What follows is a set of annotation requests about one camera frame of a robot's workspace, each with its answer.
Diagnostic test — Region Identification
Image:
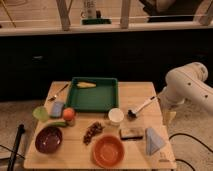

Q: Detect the white handled dish brush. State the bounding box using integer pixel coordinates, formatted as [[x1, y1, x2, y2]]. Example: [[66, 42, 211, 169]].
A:
[[128, 96, 156, 119]]

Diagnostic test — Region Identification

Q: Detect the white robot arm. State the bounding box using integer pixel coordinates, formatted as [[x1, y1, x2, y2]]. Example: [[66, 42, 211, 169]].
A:
[[158, 62, 213, 115]]

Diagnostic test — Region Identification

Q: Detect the orange red bowl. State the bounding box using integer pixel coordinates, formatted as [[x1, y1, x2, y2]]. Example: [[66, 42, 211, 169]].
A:
[[92, 135, 125, 168]]

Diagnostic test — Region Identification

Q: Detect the dark purple bowl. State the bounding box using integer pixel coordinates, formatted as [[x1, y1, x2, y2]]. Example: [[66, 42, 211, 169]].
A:
[[35, 126, 62, 154]]

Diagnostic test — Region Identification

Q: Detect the green plastic tray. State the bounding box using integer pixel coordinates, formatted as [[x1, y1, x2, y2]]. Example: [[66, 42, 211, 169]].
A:
[[65, 77, 119, 112]]

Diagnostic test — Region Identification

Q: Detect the yellow corn cob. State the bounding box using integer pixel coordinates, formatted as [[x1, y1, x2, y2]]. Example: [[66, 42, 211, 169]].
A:
[[77, 82, 96, 88]]

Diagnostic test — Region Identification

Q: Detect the white cup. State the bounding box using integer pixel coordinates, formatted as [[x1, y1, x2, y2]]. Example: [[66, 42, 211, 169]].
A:
[[108, 108, 124, 125]]

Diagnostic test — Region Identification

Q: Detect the bunch of dark grapes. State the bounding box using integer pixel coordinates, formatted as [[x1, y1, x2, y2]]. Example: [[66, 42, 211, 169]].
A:
[[83, 122, 104, 145]]

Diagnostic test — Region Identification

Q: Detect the orange fruit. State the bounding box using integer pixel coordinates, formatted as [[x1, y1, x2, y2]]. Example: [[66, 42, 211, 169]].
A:
[[62, 108, 75, 121]]

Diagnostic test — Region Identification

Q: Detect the blue sponge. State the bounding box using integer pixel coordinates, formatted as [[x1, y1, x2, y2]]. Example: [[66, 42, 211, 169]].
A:
[[50, 101, 64, 118]]

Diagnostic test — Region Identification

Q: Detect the metal fork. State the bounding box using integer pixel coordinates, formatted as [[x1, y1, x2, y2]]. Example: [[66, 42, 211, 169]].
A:
[[48, 84, 69, 102]]

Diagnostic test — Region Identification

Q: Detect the green cucumber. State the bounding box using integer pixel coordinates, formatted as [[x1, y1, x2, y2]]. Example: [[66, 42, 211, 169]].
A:
[[46, 121, 68, 127]]

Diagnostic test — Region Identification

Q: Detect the white bottle on green base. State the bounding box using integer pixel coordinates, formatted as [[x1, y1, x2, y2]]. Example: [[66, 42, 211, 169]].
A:
[[81, 0, 111, 25]]

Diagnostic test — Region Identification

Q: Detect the light green cup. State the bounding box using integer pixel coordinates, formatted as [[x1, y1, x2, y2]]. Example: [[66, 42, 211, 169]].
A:
[[33, 106, 49, 122]]

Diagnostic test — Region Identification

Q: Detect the folded blue cloth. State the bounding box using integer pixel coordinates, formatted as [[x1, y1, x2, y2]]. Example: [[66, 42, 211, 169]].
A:
[[145, 127, 166, 156]]

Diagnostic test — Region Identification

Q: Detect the black pole stand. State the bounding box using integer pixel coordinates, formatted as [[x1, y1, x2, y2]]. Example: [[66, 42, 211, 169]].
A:
[[7, 124, 25, 171]]

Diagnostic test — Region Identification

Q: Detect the black floor cable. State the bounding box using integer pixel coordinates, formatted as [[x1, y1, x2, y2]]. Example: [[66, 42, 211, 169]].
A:
[[168, 132, 213, 171]]

